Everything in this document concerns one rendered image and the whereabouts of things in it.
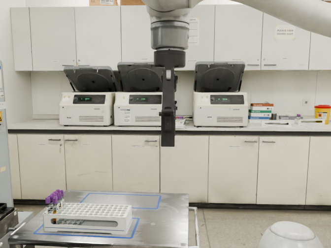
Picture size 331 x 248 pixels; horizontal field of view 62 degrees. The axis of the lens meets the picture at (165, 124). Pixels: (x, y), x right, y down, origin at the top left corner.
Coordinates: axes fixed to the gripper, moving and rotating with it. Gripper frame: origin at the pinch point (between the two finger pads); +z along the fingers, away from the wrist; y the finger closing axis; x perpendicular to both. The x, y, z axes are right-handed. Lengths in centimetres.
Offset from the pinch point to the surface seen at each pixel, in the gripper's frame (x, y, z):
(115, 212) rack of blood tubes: 19.4, 24.7, 32.2
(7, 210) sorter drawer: 67, 38, 39
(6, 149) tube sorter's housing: 75, 52, 17
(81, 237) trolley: 30, 19, 38
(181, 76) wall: -6, 282, -25
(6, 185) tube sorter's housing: 75, 50, 33
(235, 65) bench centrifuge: -62, 238, -34
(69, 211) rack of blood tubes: 36, 25, 32
